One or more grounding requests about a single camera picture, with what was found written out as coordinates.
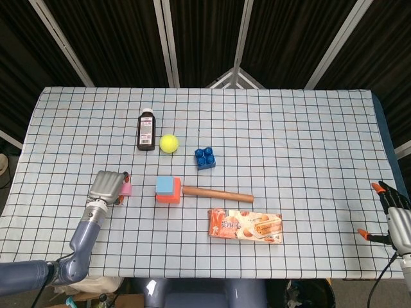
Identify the small pink foam cube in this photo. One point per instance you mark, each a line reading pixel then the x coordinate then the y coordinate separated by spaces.
pixel 127 190

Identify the yellow tennis ball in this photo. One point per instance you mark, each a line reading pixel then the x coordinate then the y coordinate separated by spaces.
pixel 169 143

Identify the white round object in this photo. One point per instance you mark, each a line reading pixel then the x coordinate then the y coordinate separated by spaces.
pixel 2 163

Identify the checked light blue tablecloth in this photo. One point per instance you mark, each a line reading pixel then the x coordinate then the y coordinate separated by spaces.
pixel 289 144

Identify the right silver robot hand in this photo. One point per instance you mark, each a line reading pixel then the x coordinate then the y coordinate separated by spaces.
pixel 401 224

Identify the white double screen frame post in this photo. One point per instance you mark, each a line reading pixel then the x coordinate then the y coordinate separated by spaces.
pixel 170 43

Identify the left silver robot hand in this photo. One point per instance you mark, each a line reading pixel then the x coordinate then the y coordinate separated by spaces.
pixel 106 186

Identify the light blue foam cube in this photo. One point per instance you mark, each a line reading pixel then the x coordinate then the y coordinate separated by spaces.
pixel 164 185

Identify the brown medicine bottle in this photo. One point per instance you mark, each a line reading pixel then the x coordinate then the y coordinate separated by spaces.
pixel 146 141

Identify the orange egg roll box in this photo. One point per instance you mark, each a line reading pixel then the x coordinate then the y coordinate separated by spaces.
pixel 244 226

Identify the large orange foam cube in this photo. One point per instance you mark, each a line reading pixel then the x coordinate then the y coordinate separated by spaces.
pixel 168 199

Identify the blue-grey robot torso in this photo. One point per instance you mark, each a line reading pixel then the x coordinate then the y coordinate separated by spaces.
pixel 205 295

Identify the black bin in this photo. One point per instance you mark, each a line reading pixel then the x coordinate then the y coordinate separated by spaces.
pixel 314 295

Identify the white screen frame rail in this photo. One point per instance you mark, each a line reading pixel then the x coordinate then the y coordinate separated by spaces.
pixel 11 139
pixel 403 150

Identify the dark blue studded brick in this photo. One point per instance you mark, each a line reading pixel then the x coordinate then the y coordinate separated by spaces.
pixel 205 158

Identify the wooden rolling pin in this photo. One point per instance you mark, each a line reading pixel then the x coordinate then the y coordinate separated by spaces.
pixel 218 194

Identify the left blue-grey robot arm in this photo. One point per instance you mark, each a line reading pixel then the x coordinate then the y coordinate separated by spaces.
pixel 85 234

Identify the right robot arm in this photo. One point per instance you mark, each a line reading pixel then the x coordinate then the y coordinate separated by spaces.
pixel 406 266

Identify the white screen base bracket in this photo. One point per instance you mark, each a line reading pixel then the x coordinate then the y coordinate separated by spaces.
pixel 221 81

